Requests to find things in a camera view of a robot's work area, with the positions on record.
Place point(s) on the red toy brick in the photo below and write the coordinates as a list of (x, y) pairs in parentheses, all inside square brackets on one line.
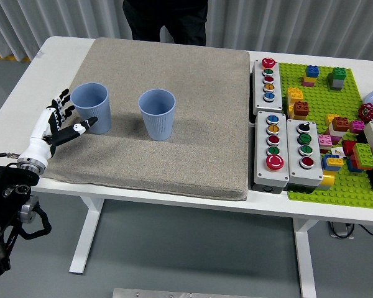
[(348, 147)]

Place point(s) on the grey four-button control box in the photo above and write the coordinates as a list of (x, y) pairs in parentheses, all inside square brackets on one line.
[(298, 175)]

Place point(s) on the blue toy brick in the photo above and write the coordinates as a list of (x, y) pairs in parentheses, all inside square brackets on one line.
[(312, 72)]

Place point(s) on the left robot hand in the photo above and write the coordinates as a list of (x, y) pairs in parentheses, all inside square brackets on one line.
[(38, 136)]

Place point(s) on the yellow floor tape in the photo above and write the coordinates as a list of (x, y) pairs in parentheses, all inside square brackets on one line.
[(6, 57)]

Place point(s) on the magenta toy brick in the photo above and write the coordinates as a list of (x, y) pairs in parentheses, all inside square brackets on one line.
[(357, 127)]

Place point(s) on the grey toy brick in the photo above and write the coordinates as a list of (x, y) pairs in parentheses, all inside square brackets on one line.
[(337, 84)]

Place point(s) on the green toy brick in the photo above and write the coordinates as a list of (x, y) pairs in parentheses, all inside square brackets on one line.
[(339, 74)]

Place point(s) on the brown toy brick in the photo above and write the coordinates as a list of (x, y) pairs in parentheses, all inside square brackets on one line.
[(301, 110), (340, 124)]

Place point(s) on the white table leg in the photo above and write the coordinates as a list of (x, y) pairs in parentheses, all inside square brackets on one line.
[(85, 236), (306, 264)]

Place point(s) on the green topped brick stack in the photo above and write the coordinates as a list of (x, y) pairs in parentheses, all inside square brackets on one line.
[(363, 155)]

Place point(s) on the large yellow toy brick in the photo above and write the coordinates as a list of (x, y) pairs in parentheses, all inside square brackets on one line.
[(295, 95)]

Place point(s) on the white and pink brick stack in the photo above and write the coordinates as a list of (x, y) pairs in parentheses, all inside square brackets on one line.
[(335, 135)]

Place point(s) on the pink toy brick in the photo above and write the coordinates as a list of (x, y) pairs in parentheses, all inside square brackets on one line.
[(307, 83), (324, 141)]

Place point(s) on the clear yellow toy brick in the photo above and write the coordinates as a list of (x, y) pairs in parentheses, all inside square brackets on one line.
[(328, 180)]

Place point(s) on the person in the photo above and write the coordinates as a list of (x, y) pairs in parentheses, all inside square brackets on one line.
[(174, 21)]

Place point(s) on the green brick baseplate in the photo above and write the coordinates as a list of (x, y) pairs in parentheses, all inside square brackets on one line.
[(320, 99)]

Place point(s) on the grey five-button control box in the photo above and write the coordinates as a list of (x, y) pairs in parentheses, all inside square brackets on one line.
[(261, 174), (276, 105)]

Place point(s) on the grey-brown mat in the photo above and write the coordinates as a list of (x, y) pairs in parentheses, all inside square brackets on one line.
[(174, 155)]

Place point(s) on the white curtain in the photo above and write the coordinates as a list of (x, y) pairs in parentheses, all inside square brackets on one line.
[(49, 18)]

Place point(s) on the blue ribbed cup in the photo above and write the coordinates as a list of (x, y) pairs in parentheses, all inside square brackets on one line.
[(93, 105), (157, 124)]

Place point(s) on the blue and yellow brick stack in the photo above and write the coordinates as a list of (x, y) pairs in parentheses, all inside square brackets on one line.
[(329, 163)]

